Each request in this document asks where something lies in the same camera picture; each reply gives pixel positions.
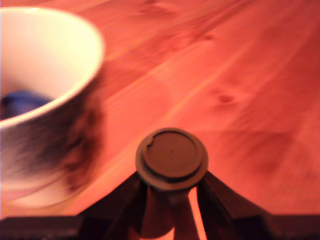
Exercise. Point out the brown coffee capsule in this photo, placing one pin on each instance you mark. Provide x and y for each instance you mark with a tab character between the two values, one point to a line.
172	155

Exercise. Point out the blue coffee capsule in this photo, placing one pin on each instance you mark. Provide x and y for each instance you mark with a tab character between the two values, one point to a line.
22	102

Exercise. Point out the winter print ceramic mug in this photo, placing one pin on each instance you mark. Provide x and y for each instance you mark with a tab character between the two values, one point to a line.
50	50

